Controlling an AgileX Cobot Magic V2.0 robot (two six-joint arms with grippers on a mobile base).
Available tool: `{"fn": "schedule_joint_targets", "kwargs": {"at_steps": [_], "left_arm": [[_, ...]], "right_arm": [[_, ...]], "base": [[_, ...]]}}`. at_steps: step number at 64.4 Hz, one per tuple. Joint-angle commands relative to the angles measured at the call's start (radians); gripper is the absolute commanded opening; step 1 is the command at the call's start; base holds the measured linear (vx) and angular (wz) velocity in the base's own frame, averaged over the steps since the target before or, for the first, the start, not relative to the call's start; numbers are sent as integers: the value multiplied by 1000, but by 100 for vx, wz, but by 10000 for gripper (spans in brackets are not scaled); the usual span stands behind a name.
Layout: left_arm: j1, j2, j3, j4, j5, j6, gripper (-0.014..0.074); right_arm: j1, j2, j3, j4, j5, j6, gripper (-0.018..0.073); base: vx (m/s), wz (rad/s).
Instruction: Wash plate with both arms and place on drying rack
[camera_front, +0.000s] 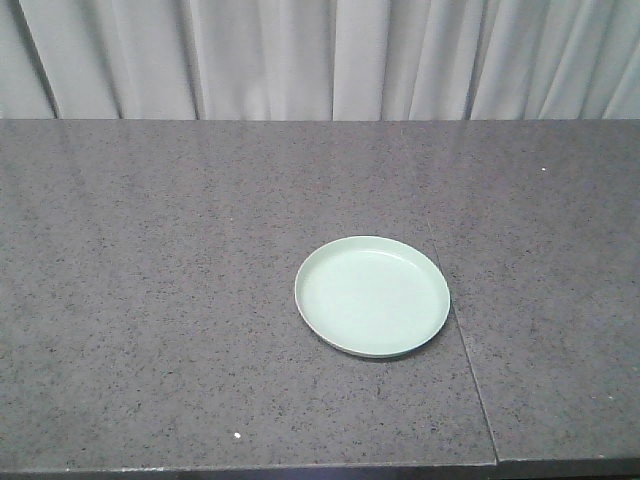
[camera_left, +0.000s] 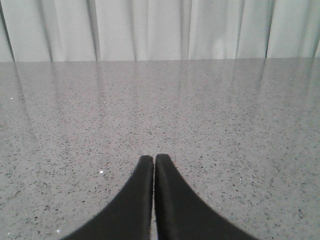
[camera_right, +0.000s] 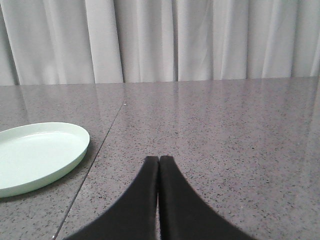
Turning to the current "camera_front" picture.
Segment light green round plate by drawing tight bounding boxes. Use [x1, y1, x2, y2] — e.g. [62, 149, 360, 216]
[294, 236, 451, 359]

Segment white pleated curtain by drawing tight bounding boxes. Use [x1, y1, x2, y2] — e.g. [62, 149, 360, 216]
[1, 1, 639, 121]

